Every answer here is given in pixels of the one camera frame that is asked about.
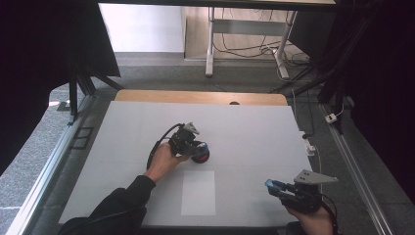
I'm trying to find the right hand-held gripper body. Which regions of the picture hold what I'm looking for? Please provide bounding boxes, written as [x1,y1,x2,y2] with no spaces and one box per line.
[281,168,339,214]

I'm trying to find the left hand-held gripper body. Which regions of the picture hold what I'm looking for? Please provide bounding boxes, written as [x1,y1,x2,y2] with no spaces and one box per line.
[167,121,201,158]

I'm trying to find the round red ink pad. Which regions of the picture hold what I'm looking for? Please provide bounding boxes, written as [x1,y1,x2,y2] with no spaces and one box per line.
[191,150,211,165]

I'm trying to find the blue stamp cap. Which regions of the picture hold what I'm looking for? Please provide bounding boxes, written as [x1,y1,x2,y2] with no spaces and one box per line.
[264,178,284,191]

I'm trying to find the person's right hand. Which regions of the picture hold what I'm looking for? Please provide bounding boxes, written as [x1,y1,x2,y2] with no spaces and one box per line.
[285,205,335,235]

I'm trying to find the person's left hand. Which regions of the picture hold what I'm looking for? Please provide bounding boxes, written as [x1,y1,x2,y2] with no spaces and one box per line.
[144,141,192,184]

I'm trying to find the white paper sheet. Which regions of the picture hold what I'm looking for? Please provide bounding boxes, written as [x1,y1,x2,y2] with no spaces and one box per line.
[180,169,217,216]

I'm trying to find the white table cover sheet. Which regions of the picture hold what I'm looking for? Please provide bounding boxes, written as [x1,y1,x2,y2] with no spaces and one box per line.
[58,100,324,228]

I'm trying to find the black floor frames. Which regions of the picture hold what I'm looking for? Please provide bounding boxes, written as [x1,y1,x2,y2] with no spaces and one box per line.
[69,126,95,151]

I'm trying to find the black metal stand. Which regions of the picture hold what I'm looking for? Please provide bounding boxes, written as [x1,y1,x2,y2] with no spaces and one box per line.
[269,58,347,135]
[57,62,125,126]

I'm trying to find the black curtain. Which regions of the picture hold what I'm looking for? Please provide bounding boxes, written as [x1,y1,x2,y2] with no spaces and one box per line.
[288,0,415,205]
[0,0,121,175]

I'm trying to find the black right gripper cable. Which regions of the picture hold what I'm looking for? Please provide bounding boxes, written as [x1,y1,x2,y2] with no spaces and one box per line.
[319,193,341,235]

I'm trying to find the aluminium rail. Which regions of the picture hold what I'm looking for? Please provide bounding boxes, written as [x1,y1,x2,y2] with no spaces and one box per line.
[6,95,96,235]
[318,103,396,235]

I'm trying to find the white desk frame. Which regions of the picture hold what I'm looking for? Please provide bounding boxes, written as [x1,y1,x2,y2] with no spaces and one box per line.
[205,7,299,79]

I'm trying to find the black floor cables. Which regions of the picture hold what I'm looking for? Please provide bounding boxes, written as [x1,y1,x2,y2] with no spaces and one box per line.
[212,8,311,68]

